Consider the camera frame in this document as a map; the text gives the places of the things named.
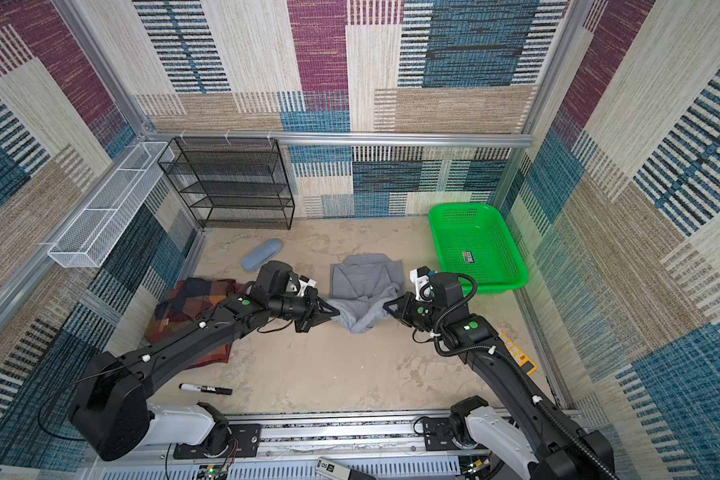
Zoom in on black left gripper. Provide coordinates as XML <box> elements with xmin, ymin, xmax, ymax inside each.
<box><xmin>268</xmin><ymin>286</ymin><xmax>341</xmax><ymax>332</ymax></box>

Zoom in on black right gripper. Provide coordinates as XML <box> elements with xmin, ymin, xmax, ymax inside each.
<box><xmin>382</xmin><ymin>292</ymin><xmax>446</xmax><ymax>331</ymax></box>

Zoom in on grey long sleeve shirt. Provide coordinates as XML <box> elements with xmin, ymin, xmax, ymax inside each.
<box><xmin>328</xmin><ymin>254</ymin><xmax>405</xmax><ymax>334</ymax></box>

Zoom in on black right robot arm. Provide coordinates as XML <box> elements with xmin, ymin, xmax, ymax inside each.
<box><xmin>383</xmin><ymin>273</ymin><xmax>616</xmax><ymax>479</ymax></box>

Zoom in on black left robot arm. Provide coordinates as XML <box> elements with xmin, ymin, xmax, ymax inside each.
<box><xmin>68</xmin><ymin>261</ymin><xmax>340</xmax><ymax>461</ymax></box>

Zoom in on blue fabric glasses case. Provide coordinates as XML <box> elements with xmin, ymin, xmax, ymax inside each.
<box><xmin>240</xmin><ymin>238</ymin><xmax>283</xmax><ymax>271</ymax></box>

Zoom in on green plastic basket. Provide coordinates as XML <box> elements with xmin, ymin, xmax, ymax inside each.
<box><xmin>428</xmin><ymin>203</ymin><xmax>529</xmax><ymax>295</ymax></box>

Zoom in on maroon folded shirt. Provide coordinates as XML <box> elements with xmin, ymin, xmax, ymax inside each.
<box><xmin>146</xmin><ymin>278</ymin><xmax>244</xmax><ymax>370</ymax></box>

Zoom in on yellow calculator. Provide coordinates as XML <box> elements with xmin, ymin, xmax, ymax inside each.
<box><xmin>498</xmin><ymin>331</ymin><xmax>538</xmax><ymax>376</ymax></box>

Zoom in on multicolour patchwork folded shirt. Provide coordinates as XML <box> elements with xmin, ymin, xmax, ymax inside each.
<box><xmin>144</xmin><ymin>277</ymin><xmax>241</xmax><ymax>344</ymax></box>

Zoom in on black marker pen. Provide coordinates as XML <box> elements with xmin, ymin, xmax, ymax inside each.
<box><xmin>179</xmin><ymin>383</ymin><xmax>234</xmax><ymax>396</ymax></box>

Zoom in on black corrugated right cable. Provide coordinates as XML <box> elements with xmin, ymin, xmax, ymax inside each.
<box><xmin>416</xmin><ymin>272</ymin><xmax>622</xmax><ymax>480</ymax></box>

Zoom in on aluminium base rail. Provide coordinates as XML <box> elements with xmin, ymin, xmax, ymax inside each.
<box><xmin>83</xmin><ymin>407</ymin><xmax>595</xmax><ymax>480</ymax></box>

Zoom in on black wire mesh shelf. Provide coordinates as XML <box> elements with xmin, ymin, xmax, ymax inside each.
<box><xmin>158</xmin><ymin>137</ymin><xmax>295</xmax><ymax>229</ymax></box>

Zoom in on white wire mesh basket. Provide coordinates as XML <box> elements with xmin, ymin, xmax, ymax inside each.
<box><xmin>48</xmin><ymin>142</ymin><xmax>168</xmax><ymax>268</ymax></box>

